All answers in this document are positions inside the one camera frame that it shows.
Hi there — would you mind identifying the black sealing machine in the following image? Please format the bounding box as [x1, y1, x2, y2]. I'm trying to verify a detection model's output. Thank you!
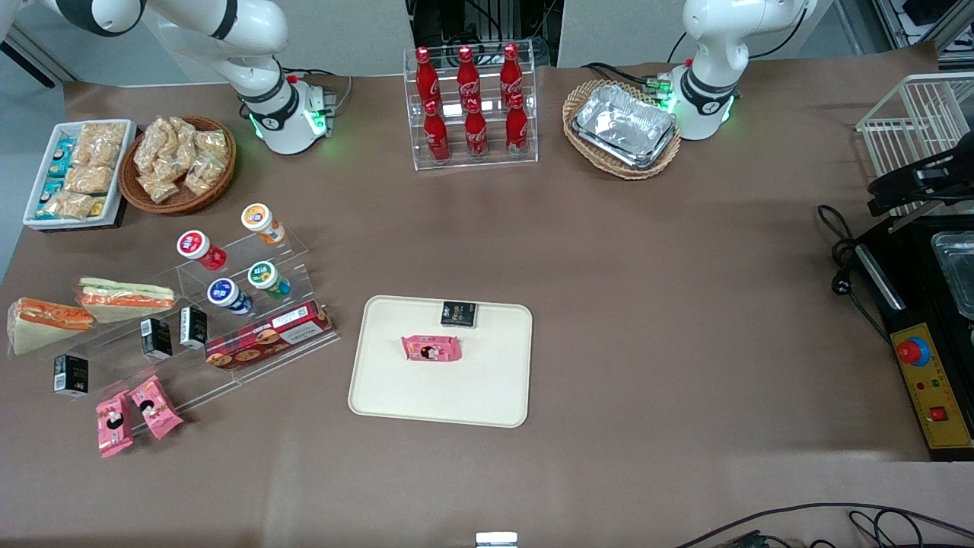
[851, 215, 974, 463]

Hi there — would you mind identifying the white rectangular snack bin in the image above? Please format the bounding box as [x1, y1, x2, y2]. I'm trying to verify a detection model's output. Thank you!
[22, 119, 138, 231]

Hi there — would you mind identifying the beige cracker packet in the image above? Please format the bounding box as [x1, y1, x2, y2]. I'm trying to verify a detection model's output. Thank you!
[64, 165, 116, 196]
[44, 190, 97, 220]
[75, 122, 127, 169]

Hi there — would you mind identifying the yellow control panel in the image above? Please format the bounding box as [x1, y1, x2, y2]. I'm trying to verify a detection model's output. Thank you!
[888, 322, 974, 451]

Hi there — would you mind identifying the cream plastic serving tray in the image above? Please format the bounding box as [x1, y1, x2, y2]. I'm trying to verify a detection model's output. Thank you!
[348, 295, 533, 429]

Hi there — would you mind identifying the silver foil tray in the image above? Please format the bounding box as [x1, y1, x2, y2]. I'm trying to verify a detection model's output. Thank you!
[571, 83, 679, 170]

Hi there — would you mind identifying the clear acrylic tiered display stand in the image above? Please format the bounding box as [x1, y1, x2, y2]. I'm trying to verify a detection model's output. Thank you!
[34, 227, 341, 436]

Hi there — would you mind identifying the red emergency stop button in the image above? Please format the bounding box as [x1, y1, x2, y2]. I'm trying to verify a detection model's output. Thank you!
[896, 335, 931, 367]

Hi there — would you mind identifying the black cable bundle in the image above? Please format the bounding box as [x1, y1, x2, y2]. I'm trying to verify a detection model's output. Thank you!
[406, 0, 562, 71]

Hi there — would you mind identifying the orange cap small bottle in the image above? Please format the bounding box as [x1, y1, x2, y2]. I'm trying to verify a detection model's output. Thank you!
[240, 202, 287, 245]

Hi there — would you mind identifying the green cap small bottle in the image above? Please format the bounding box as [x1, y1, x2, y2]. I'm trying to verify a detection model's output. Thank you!
[247, 260, 292, 300]

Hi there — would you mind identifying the white wire basket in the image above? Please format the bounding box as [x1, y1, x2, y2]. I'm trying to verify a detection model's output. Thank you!
[855, 72, 974, 221]

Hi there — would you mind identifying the metal tray in machine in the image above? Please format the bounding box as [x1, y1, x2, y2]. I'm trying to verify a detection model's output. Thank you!
[931, 230, 974, 321]

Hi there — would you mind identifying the black arm base cable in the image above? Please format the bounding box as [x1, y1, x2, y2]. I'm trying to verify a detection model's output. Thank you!
[285, 69, 355, 109]
[581, 62, 664, 91]

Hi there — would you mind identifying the long black cable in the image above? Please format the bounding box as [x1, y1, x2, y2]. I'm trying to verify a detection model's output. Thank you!
[673, 502, 974, 548]

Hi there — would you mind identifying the blue cap small bottle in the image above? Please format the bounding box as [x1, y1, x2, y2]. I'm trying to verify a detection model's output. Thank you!
[207, 278, 254, 316]

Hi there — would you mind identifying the pink snack packet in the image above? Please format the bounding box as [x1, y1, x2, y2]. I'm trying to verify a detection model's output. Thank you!
[401, 334, 463, 363]
[129, 375, 184, 441]
[94, 390, 135, 459]

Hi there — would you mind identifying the brown wicker basket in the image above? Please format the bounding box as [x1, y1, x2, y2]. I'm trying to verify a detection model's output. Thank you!
[117, 115, 237, 216]

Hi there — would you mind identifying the red cola bottle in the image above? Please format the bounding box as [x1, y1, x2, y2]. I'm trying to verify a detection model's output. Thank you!
[464, 98, 489, 160]
[414, 46, 442, 115]
[499, 43, 524, 101]
[423, 100, 452, 164]
[456, 46, 481, 107]
[505, 94, 530, 158]

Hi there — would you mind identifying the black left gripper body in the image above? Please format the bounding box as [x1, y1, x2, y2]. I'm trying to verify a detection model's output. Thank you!
[912, 145, 974, 206]

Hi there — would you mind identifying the clear acrylic bottle rack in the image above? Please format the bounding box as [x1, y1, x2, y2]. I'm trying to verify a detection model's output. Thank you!
[403, 39, 540, 172]

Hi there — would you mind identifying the wrapped sandwich green orange filling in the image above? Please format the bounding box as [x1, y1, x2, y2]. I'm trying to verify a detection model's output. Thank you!
[75, 277, 177, 324]

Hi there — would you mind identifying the light wicker basket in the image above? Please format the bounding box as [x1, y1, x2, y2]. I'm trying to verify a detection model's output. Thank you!
[562, 78, 683, 182]

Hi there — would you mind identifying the looped black cable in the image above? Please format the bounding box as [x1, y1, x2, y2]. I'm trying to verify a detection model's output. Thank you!
[848, 508, 974, 548]

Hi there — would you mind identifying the black power cable with plug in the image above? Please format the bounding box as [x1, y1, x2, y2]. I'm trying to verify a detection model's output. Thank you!
[816, 203, 892, 344]

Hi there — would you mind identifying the red tartan biscuit box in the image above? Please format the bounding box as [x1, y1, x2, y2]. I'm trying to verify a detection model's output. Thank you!
[203, 300, 335, 372]

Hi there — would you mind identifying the clear bag of beige snacks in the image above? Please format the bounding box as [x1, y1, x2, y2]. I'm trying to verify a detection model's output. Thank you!
[135, 117, 173, 173]
[138, 170, 181, 204]
[193, 130, 230, 165]
[184, 155, 219, 196]
[168, 117, 198, 155]

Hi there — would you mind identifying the red cap small bottle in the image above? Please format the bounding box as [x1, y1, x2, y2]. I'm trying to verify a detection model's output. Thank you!
[177, 230, 228, 272]

